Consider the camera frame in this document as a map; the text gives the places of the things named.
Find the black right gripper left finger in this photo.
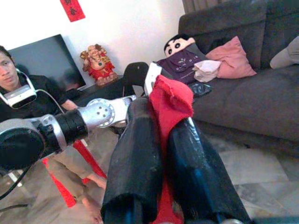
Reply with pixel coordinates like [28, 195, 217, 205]
[100, 98, 164, 224]

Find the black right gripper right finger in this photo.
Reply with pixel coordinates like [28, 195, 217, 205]
[167, 117, 252, 224]

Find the red pillow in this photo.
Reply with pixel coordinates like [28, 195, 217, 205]
[149, 74, 195, 224]

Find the dark upholstered sofa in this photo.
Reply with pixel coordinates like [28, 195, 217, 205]
[178, 0, 299, 160]

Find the pink pillow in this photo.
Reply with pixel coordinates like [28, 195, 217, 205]
[205, 35, 257, 79]

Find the red plastic stool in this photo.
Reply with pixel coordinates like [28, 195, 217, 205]
[41, 139, 108, 209]

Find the dark television table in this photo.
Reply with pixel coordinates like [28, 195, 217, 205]
[66, 74, 128, 107]

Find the black chair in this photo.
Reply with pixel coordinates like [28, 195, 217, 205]
[122, 61, 150, 98]

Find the black plastic bag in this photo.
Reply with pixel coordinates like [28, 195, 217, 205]
[187, 82, 214, 98]

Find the gold and red statue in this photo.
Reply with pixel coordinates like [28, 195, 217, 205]
[79, 43, 119, 87]

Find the white crumpled cloth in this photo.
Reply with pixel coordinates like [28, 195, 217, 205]
[192, 60, 222, 83]

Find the person in black shirt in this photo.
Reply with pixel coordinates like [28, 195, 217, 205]
[0, 45, 108, 224]

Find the cartoon boy plush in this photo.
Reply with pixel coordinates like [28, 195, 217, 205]
[163, 33, 196, 57]

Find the black flat television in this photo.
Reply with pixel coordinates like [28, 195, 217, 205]
[7, 34, 87, 92]

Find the white VR headset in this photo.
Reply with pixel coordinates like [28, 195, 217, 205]
[0, 68, 38, 110]

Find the grey cushion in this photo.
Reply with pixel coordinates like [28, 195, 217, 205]
[270, 35, 299, 70]

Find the brown curtain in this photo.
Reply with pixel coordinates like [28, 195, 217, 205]
[182, 0, 226, 14]

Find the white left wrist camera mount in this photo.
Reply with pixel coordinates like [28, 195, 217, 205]
[143, 61, 164, 97]

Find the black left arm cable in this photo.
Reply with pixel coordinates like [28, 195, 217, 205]
[0, 163, 32, 212]

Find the red paper wall banner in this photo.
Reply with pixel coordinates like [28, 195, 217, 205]
[59, 0, 86, 23]

